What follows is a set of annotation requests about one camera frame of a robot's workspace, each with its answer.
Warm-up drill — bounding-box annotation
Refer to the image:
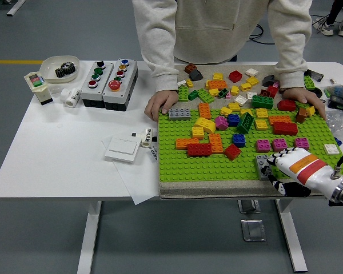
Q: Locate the person's left hand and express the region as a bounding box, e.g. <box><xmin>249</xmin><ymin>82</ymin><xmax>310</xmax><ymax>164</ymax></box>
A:
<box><xmin>279</xmin><ymin>87</ymin><xmax>328</xmax><ymax>121</ymax></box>

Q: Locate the person's right hand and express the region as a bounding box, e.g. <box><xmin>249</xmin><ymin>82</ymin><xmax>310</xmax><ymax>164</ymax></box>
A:
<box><xmin>145</xmin><ymin>90</ymin><xmax>180</xmax><ymax>122</ymax></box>

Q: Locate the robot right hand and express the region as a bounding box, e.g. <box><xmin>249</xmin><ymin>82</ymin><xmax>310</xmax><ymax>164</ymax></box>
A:
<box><xmin>260</xmin><ymin>147</ymin><xmax>343</xmax><ymax>200</ymax></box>

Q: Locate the pink two-by-two brick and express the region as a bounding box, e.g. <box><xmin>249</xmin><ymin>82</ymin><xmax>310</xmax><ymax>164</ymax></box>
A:
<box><xmin>214</xmin><ymin>115</ymin><xmax>229</xmax><ymax>131</ymax></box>
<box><xmin>256</xmin><ymin>139</ymin><xmax>272</xmax><ymax>153</ymax></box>
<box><xmin>294</xmin><ymin>137</ymin><xmax>311</xmax><ymax>151</ymax></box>
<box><xmin>272</xmin><ymin>138</ymin><xmax>288</xmax><ymax>152</ymax></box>

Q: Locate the grey two-by-four brick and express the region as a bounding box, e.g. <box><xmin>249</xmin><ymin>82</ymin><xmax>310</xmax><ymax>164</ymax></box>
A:
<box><xmin>256</xmin><ymin>154</ymin><xmax>277</xmax><ymax>181</ymax></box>
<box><xmin>168</xmin><ymin>108</ymin><xmax>192</xmax><ymax>121</ymax></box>

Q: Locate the green studded baseplate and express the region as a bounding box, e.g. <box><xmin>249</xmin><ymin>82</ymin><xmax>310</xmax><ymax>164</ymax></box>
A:
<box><xmin>158</xmin><ymin>108</ymin><xmax>343</xmax><ymax>183</ymax></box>

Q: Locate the red curved brick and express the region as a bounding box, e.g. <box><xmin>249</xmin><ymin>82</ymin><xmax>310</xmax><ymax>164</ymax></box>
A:
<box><xmin>277</xmin><ymin>99</ymin><xmax>297</xmax><ymax>112</ymax></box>

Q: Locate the brown-orange brick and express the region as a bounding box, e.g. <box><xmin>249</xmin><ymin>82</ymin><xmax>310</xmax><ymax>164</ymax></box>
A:
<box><xmin>296</xmin><ymin>107</ymin><xmax>309</xmax><ymax>123</ymax></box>

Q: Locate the orange two-by-four brick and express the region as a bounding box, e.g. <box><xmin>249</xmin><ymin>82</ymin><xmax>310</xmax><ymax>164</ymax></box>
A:
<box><xmin>208</xmin><ymin>132</ymin><xmax>224</xmax><ymax>153</ymax></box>
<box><xmin>268</xmin><ymin>115</ymin><xmax>292</xmax><ymax>125</ymax></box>
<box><xmin>198</xmin><ymin>102</ymin><xmax>212</xmax><ymax>120</ymax></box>
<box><xmin>176</xmin><ymin>137</ymin><xmax>200</xmax><ymax>150</ymax></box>
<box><xmin>207</xmin><ymin>79</ymin><xmax>228</xmax><ymax>90</ymax></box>

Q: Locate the red two-by-four brick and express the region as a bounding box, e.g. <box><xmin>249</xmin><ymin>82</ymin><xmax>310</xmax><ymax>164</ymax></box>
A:
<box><xmin>273</xmin><ymin>121</ymin><xmax>299</xmax><ymax>136</ymax></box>
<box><xmin>187</xmin><ymin>142</ymin><xmax>213</xmax><ymax>157</ymax></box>

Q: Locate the dark green two-by-four brick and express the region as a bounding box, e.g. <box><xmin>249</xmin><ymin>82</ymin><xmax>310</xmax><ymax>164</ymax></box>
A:
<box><xmin>251</xmin><ymin>95</ymin><xmax>275</xmax><ymax>110</ymax></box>

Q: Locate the yellow curved brick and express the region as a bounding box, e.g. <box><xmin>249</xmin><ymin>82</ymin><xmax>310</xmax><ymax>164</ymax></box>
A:
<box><xmin>194</xmin><ymin>116</ymin><xmax>217</xmax><ymax>134</ymax></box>

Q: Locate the black rectangular device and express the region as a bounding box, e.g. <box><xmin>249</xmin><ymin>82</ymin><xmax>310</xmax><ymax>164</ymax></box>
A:
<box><xmin>305</xmin><ymin>69</ymin><xmax>324</xmax><ymax>82</ymax></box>

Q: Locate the white labelled tube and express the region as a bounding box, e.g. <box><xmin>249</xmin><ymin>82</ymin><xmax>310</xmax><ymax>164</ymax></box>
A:
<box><xmin>140</xmin><ymin>128</ymin><xmax>155</xmax><ymax>148</ymax></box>

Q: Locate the grey emergency-stop control box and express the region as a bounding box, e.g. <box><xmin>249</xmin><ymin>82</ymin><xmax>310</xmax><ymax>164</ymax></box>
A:
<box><xmin>102</xmin><ymin>58</ymin><xmax>138</xmax><ymax>111</ymax></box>

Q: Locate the bag of blue parts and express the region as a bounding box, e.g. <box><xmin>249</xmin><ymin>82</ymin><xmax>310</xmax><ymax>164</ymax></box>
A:
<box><xmin>330</xmin><ymin>84</ymin><xmax>343</xmax><ymax>99</ymax></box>

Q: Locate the black box device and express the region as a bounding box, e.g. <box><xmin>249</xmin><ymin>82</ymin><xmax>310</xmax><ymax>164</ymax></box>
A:
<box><xmin>328</xmin><ymin>95</ymin><xmax>343</xmax><ymax>114</ymax></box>

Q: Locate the clear plastic bag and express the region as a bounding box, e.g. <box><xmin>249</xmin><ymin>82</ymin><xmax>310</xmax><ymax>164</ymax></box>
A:
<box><xmin>325</xmin><ymin>110</ymin><xmax>343</xmax><ymax>138</ymax></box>

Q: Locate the grey four-button control box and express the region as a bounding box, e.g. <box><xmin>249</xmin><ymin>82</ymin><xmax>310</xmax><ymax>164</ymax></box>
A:
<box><xmin>79</xmin><ymin>61</ymin><xmax>114</xmax><ymax>109</ymax></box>

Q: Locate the metal floor socket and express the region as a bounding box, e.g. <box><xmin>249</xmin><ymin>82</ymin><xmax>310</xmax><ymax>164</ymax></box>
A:
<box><xmin>237</xmin><ymin>199</ymin><xmax>260</xmax><ymax>214</ymax></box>

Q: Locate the white table leg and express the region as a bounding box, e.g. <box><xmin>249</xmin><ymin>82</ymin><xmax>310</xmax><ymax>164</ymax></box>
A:
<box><xmin>275</xmin><ymin>199</ymin><xmax>308</xmax><ymax>272</ymax></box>
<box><xmin>77</xmin><ymin>200</ymin><xmax>103</xmax><ymax>274</ymax></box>

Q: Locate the person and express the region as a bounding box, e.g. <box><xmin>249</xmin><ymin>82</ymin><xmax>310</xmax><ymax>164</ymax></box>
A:
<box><xmin>313</xmin><ymin>0</ymin><xmax>343</xmax><ymax>37</ymax></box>

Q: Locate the metal floor box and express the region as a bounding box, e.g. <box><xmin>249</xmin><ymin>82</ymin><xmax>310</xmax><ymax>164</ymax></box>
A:
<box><xmin>240</xmin><ymin>219</ymin><xmax>267</xmax><ymax>242</ymax></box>

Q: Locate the white paper sheet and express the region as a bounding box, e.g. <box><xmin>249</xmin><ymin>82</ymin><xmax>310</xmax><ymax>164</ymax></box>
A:
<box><xmin>101</xmin><ymin>136</ymin><xmax>161</xmax><ymax>206</ymax></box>

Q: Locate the white pipe tee fitting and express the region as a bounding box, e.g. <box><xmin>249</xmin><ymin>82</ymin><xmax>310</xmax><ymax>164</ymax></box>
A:
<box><xmin>59</xmin><ymin>87</ymin><xmax>81</xmax><ymax>108</ymax></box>

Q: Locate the person's torso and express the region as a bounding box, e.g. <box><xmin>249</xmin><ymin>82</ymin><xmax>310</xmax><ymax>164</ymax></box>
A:
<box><xmin>173</xmin><ymin>0</ymin><xmax>275</xmax><ymax>65</ymax></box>

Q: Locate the white plastic bowl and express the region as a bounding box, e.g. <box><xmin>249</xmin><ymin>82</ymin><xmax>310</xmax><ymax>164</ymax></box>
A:
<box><xmin>39</xmin><ymin>55</ymin><xmax>81</xmax><ymax>84</ymax></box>

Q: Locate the white desk foot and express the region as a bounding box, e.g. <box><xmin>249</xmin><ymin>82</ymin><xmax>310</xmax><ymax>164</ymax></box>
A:
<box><xmin>6</xmin><ymin>0</ymin><xmax>26</xmax><ymax>17</ymax></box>

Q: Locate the white wall switch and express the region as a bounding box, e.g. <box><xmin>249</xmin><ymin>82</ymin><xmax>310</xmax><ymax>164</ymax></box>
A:
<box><xmin>104</xmin><ymin>136</ymin><xmax>140</xmax><ymax>164</ymax></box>

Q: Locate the beige red-green switch unit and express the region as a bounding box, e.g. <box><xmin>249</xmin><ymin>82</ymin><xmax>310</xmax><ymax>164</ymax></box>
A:
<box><xmin>23</xmin><ymin>71</ymin><xmax>54</xmax><ymax>107</ymax></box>

